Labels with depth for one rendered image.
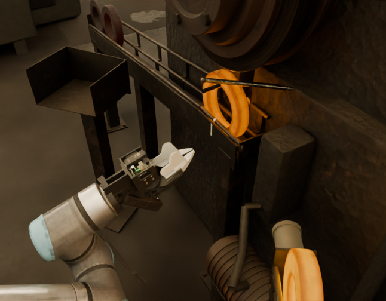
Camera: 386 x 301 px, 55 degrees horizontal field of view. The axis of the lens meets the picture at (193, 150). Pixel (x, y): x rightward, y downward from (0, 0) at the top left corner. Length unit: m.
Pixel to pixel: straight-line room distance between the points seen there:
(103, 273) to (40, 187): 1.17
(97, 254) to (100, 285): 0.08
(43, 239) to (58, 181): 1.18
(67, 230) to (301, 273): 0.44
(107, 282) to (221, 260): 0.28
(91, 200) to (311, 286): 0.44
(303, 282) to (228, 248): 0.35
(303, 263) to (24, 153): 1.79
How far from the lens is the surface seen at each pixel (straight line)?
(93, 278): 0.83
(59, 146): 2.18
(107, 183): 0.78
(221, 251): 0.93
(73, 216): 0.78
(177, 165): 0.80
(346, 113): 0.80
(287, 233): 0.77
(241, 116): 0.92
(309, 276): 0.62
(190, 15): 0.82
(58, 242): 0.79
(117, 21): 1.69
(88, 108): 1.29
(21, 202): 1.92
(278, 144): 0.80
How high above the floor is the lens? 1.29
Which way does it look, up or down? 40 degrees down
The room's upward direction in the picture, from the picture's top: straight up
